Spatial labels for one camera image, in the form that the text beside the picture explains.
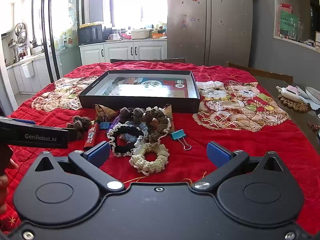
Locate black scrunchie with cream lace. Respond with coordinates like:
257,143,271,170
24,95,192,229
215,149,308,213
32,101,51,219
107,124,150,157

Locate light blue scrunchie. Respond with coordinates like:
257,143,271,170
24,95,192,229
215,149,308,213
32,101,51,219
120,120,148,140

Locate brown wooden chair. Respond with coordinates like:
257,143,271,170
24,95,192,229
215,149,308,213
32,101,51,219
226,62,293,84

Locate white plastic basin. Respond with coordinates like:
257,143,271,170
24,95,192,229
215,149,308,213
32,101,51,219
131,29,150,40

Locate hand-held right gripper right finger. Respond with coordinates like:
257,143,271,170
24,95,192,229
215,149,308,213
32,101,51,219
192,141,288,193

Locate brown braided scrunchie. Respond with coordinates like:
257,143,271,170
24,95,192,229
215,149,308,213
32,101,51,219
143,106,173,143

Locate cream scrunchie with white charm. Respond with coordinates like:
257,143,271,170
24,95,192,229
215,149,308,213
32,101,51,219
129,135,170,175

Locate red lighter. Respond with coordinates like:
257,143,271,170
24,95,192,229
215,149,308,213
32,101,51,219
84,120,100,150

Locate small blue binder clip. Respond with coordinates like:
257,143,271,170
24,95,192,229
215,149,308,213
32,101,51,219
99,115,111,130

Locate red bear-print blanket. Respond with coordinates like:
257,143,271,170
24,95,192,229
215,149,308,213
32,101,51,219
0,62,320,234

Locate white plate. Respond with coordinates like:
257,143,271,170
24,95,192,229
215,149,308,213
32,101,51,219
305,87,320,105

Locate black microwave oven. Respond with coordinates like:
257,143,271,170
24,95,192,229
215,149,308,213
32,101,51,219
77,24,103,45

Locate white base cabinet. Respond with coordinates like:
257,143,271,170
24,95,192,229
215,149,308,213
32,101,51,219
79,40,167,65

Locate green paper bag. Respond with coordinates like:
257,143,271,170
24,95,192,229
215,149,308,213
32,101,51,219
279,10,299,38

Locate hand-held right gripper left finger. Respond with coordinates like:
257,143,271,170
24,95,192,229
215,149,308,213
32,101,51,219
31,141,126,193

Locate black shallow cardboard box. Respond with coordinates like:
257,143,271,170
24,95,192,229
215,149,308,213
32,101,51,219
78,70,200,114

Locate teal binder clip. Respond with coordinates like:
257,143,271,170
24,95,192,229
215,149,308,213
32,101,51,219
171,129,192,151

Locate brown paper pyramid packet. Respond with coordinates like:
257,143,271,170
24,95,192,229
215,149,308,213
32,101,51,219
164,104,175,121
92,104,117,123

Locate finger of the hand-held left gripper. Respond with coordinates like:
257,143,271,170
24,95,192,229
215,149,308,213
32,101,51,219
65,128,77,142
0,116,36,126

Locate steel pot lids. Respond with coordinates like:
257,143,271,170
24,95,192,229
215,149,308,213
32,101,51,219
14,22,27,42

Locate purple lighter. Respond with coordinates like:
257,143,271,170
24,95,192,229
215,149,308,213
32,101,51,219
106,116,121,133

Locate white hanging bin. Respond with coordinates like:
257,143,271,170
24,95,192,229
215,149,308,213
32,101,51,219
21,61,35,78

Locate kitchen counter unit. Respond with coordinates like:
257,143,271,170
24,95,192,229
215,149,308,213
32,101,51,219
6,52,62,95

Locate person's left hand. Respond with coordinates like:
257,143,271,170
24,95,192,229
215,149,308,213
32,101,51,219
0,146,18,214

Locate woven trivet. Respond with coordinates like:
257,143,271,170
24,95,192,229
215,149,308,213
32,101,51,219
278,94,309,113

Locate stainless steel refrigerator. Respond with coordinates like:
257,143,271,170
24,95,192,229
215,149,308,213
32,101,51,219
167,0,253,67

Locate black sliding door frame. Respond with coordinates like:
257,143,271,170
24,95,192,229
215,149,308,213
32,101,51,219
41,0,60,80

